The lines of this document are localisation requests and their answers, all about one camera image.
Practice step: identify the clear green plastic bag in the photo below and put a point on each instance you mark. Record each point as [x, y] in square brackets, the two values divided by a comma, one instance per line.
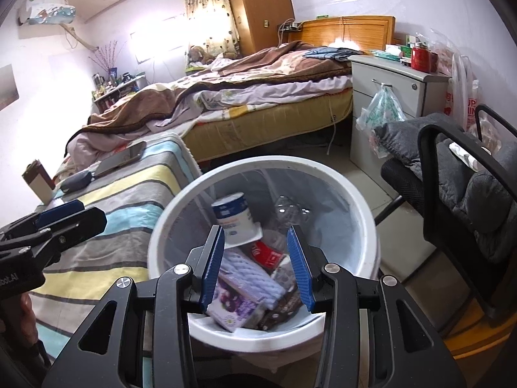
[379, 113]

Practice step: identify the red canister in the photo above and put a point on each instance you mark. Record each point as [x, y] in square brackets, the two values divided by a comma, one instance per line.
[420, 56]

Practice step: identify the white round trash bin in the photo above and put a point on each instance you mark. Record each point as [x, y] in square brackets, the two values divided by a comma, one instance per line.
[369, 246]

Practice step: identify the brown teddy bear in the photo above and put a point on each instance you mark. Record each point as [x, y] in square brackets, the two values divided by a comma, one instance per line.
[198, 54]

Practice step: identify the wooden wardrobe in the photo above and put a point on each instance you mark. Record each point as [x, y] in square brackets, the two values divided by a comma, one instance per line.
[258, 4]

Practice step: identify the blue cloth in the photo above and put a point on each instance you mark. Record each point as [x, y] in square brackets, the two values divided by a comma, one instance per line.
[327, 52]

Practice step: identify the white air conditioner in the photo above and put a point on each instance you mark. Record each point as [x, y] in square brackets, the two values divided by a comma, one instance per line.
[48, 10]

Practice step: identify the cluttered desk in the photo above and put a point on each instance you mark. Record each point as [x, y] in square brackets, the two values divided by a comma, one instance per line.
[117, 87]

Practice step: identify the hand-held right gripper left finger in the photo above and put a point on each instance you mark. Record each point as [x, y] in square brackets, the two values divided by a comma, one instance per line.
[212, 266]

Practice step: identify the white red shopping bag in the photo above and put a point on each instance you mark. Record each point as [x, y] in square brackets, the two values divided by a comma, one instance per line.
[460, 89]

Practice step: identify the dark grey pouch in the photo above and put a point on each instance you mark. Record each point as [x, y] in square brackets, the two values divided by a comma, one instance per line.
[74, 182]

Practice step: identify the brown foil wrappers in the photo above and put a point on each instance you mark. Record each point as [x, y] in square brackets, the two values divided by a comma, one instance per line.
[282, 307]

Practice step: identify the person's left hand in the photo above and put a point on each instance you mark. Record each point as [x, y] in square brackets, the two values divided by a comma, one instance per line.
[28, 317]

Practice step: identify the beige brown container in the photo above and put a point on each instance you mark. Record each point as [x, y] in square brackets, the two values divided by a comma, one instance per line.
[40, 186]

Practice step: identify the vase with dry branches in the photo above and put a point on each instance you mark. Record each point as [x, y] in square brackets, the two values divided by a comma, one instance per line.
[107, 56]

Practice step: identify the striped blanket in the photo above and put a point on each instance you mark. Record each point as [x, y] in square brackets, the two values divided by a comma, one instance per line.
[121, 218]

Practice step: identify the purple carton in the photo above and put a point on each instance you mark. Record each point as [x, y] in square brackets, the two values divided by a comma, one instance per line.
[232, 305]

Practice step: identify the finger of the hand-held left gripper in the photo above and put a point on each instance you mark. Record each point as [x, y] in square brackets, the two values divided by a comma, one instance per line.
[60, 210]
[80, 224]

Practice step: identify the bed with brown blanket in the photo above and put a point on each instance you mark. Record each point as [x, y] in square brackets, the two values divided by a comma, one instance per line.
[258, 93]

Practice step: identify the wooden headboard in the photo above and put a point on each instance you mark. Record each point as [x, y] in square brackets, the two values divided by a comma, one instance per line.
[347, 28]

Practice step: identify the white yogurt tub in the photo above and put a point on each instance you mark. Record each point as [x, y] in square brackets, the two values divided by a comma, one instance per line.
[232, 214]

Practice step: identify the yellow bed mattress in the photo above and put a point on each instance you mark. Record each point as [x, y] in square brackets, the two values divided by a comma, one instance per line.
[262, 117]

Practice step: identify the brown blanket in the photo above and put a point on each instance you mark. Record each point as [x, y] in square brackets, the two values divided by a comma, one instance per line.
[169, 93]

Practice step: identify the patterned curtain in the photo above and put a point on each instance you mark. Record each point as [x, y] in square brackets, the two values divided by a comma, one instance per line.
[206, 12]

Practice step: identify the grey chair cushion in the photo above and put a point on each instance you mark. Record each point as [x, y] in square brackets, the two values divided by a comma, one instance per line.
[476, 194]

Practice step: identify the black metal chair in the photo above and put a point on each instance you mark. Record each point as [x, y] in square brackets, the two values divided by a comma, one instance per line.
[428, 161]

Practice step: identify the white box red print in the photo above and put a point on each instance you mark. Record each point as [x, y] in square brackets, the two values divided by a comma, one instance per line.
[266, 256]

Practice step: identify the grey nightstand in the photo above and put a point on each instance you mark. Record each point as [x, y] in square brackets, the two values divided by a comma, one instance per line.
[387, 97]

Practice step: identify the black smartphone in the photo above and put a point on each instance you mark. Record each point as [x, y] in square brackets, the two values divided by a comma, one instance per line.
[121, 157]

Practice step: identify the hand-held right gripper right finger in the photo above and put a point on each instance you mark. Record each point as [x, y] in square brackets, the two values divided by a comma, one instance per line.
[301, 266]

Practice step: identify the green tissue box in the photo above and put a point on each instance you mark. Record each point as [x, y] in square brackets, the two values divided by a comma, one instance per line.
[387, 51]

